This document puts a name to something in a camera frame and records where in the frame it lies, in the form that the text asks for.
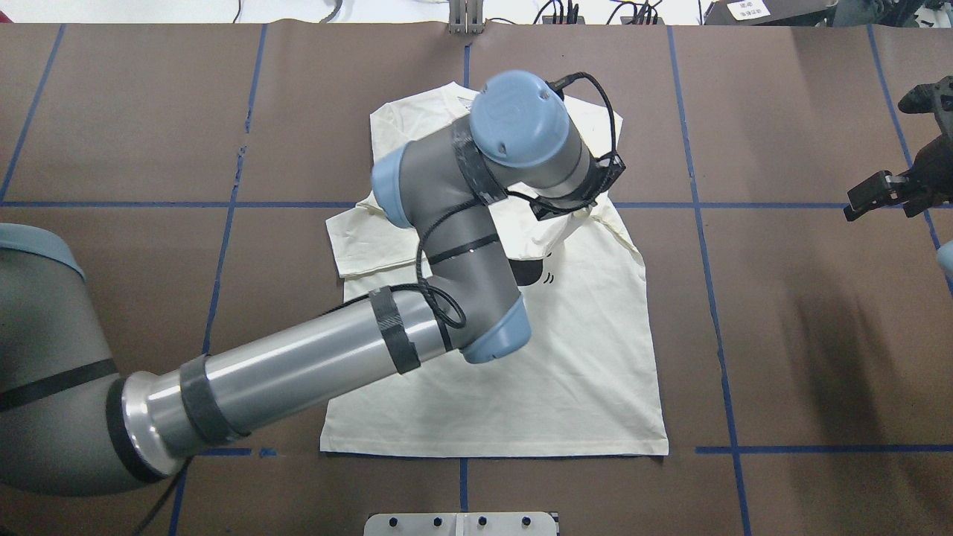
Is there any cream long-sleeve cat shirt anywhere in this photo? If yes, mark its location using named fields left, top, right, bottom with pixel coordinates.
left=319, top=83, right=669, bottom=458

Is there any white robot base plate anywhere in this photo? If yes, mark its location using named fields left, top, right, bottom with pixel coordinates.
left=363, top=511, right=561, bottom=535

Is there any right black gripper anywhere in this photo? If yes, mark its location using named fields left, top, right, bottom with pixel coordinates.
left=844, top=75, right=952, bottom=223

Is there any black cable bundle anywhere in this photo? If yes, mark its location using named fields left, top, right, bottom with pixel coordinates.
left=533, top=0, right=663, bottom=26

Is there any black box with label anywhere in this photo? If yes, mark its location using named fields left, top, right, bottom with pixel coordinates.
left=702, top=1, right=838, bottom=27

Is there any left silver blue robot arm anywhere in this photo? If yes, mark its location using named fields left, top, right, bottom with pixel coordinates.
left=2, top=70, right=625, bottom=497

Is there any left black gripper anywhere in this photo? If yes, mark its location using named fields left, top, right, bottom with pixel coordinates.
left=530, top=153, right=625, bottom=221

